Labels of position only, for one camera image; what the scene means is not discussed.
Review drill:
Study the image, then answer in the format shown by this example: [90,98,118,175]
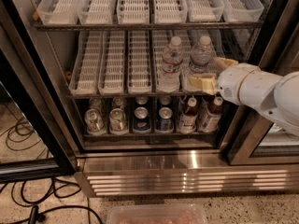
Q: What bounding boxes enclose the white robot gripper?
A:
[189,57,282,106]

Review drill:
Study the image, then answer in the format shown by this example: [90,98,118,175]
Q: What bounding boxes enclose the clear water bottle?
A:
[189,35,213,75]
[159,35,184,92]

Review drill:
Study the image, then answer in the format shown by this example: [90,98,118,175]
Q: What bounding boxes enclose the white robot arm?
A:
[188,57,299,136]

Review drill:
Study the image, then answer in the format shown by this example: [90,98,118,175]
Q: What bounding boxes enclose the middle shelf tray six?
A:
[191,30,226,86]

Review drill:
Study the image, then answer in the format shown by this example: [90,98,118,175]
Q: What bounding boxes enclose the shelf tray six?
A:
[222,0,263,22]
[191,30,226,86]

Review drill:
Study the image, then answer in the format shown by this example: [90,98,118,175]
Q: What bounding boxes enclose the middle shelf tray five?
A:
[176,31,210,91]

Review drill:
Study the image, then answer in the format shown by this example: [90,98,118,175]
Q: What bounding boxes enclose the shelf tray five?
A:
[186,0,224,22]
[176,31,210,91]

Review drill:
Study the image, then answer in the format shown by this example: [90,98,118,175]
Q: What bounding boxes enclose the brown tea bottle right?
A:
[198,96,223,133]

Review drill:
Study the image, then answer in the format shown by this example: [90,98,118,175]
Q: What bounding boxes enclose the brown tea bottle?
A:
[198,96,223,133]
[178,97,198,133]

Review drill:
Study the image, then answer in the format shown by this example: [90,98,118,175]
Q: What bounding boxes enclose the brown tea bottle left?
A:
[178,97,198,133]

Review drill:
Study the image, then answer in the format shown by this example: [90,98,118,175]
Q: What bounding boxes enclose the middle shelf tray four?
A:
[152,31,173,92]

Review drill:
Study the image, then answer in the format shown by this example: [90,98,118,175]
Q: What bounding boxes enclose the shelf tray four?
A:
[153,0,188,24]
[152,31,173,92]

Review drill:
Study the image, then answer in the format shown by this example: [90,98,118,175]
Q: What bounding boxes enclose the top shelf tray five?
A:
[186,0,224,22]

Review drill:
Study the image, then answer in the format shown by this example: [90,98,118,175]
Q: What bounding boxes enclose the top shelf tray six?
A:
[222,0,263,22]

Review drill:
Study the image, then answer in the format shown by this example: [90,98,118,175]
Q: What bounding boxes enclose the middle shelf tray three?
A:
[127,31,152,93]

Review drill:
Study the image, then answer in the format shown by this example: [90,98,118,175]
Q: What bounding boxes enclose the shelf tray three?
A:
[117,0,150,24]
[127,31,152,93]

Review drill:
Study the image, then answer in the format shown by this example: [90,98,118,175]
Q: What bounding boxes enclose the top shelf tray four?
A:
[153,0,188,24]

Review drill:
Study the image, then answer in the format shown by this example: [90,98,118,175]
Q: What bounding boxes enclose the stainless steel fridge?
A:
[0,0,299,197]

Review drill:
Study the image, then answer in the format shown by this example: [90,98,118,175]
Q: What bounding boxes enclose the middle shelf tray two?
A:
[98,31,125,94]

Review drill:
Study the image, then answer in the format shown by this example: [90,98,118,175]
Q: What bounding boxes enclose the shelf tray two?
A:
[98,31,125,94]
[78,0,116,25]

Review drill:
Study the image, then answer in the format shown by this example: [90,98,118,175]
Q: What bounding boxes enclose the top shelf tray three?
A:
[117,0,150,24]

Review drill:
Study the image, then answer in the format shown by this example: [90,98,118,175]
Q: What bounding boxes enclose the middle shelf tray one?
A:
[69,31,103,95]

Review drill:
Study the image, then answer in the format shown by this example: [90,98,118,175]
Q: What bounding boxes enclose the shelf tray one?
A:
[69,31,103,95]
[37,0,79,25]

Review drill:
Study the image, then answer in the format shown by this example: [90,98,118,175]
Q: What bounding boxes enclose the top shelf tray two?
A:
[78,0,116,25]

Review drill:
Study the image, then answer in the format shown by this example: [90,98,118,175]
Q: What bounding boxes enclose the top shelf tray one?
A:
[37,0,79,25]

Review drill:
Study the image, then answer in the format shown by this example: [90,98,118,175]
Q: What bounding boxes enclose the open glass fridge door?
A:
[0,27,76,184]

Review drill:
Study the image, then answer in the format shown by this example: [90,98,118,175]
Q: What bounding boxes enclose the rear pepsi can right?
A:
[157,96,172,108]

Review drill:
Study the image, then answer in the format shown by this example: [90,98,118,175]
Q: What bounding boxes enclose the blue pepsi can right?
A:
[156,107,174,133]

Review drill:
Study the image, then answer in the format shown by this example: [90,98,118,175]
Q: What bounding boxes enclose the blue pepsi can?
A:
[156,107,174,133]
[133,106,150,133]

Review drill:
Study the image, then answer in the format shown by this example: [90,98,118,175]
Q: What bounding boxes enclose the rear pepsi can left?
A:
[135,96,149,107]

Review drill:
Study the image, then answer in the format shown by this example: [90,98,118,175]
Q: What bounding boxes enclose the blue pepsi can left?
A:
[133,106,150,133]

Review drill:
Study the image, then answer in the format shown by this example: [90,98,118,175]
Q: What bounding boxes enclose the rear green can right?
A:
[112,97,127,110]

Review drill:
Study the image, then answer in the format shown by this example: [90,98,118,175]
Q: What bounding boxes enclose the rear green can left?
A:
[89,98,105,113]

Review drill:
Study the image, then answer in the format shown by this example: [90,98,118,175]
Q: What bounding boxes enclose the clear plastic bin on floor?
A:
[106,203,208,224]

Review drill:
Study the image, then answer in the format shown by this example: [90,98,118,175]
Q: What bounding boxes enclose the black cables on floor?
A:
[0,117,104,224]

